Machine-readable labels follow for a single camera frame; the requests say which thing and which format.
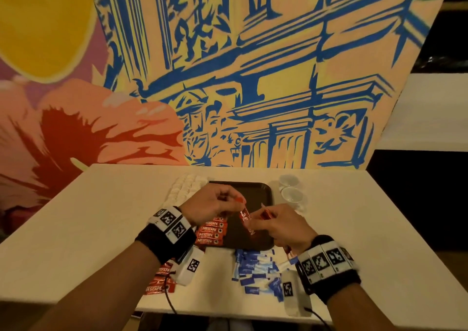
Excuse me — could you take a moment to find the row of red Nescafe sachets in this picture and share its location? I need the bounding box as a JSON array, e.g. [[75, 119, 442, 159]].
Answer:
[[194, 216, 229, 249]]

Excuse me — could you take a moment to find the black left wristband with markers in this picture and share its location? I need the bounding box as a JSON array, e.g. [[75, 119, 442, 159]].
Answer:
[[135, 206, 198, 264]]

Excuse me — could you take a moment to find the person's left hand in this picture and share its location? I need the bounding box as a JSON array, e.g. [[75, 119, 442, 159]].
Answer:
[[177, 183, 248, 227]]

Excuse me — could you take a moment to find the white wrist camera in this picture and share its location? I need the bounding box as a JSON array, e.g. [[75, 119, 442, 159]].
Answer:
[[280, 269, 312, 317], [175, 247, 203, 286]]

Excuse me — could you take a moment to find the row of tea bags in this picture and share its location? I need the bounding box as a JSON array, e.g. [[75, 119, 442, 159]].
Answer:
[[164, 174, 213, 207]]

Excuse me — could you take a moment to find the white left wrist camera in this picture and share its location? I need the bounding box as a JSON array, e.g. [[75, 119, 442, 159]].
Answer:
[[175, 247, 203, 286]]

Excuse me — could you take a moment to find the person's right hand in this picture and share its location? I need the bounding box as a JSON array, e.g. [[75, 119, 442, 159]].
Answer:
[[249, 203, 320, 257]]

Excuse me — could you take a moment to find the black right camera cable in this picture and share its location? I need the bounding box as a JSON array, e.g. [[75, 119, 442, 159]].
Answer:
[[307, 307, 333, 331]]

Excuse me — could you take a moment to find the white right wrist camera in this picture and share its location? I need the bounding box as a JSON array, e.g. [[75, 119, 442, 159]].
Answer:
[[280, 269, 312, 317]]

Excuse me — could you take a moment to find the dark brown tray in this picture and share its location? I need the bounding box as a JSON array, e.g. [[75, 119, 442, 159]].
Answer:
[[196, 181, 274, 253]]

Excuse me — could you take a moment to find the person's left forearm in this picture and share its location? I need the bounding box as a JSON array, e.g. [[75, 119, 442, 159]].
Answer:
[[29, 241, 162, 331]]

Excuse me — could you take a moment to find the black wristband with markers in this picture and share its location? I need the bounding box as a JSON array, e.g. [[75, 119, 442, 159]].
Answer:
[[294, 234, 362, 305], [135, 206, 198, 264]]

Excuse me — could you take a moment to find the pile of blue sugar sachets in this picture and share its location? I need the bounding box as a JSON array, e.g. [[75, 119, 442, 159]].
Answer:
[[232, 248, 286, 302]]

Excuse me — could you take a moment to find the small white cup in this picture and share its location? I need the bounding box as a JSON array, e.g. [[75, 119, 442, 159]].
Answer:
[[278, 173, 303, 189], [281, 187, 309, 211]]

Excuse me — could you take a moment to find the black right wristband with markers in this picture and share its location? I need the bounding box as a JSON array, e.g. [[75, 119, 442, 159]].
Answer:
[[294, 234, 362, 305]]

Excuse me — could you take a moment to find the single red coffee stick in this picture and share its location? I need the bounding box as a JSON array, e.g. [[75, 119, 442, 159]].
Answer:
[[238, 206, 255, 236]]

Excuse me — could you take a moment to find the pile of red Nescafe sachets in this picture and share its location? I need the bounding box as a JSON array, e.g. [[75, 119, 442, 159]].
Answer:
[[142, 257, 180, 296]]

